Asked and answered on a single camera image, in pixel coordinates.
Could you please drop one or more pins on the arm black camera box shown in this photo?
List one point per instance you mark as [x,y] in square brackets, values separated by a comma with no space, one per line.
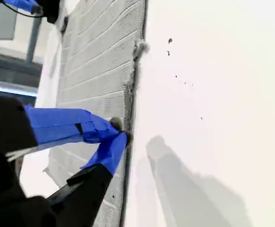
[51,10]

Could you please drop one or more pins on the grey striped towel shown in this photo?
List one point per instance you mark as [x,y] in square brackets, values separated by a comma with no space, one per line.
[92,71]

